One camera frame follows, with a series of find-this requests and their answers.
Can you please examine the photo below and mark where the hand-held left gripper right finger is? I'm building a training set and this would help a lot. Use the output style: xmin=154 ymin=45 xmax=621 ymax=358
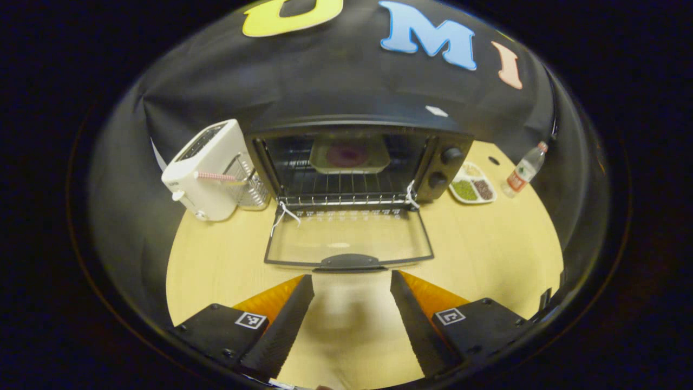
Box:
xmin=390 ymin=270 xmax=534 ymax=380

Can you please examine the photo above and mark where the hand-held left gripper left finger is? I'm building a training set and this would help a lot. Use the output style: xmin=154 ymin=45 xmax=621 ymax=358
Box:
xmin=171 ymin=275 xmax=315 ymax=382

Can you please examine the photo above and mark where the black electric oven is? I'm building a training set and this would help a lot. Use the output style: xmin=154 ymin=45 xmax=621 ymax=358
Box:
xmin=246 ymin=116 xmax=474 ymax=271

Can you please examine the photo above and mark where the cream square plate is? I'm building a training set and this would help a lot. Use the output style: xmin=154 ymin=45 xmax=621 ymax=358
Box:
xmin=310 ymin=135 xmax=390 ymax=174

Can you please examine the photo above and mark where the pink ham slice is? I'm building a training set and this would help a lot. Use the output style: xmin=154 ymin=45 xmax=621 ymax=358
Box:
xmin=326 ymin=144 xmax=369 ymax=167

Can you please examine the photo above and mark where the white divided bean dish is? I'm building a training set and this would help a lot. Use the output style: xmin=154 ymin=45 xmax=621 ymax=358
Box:
xmin=448 ymin=161 xmax=498 ymax=205

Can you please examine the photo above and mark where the clear red label water bottle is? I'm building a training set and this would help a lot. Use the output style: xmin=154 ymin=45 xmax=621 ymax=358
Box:
xmin=502 ymin=142 xmax=548 ymax=198

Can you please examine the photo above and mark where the white toaster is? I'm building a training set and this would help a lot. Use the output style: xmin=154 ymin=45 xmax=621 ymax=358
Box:
xmin=161 ymin=119 xmax=255 ymax=222

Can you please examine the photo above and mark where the metal wire basket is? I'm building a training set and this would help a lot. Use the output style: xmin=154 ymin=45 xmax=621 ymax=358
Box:
xmin=223 ymin=153 xmax=270 ymax=211

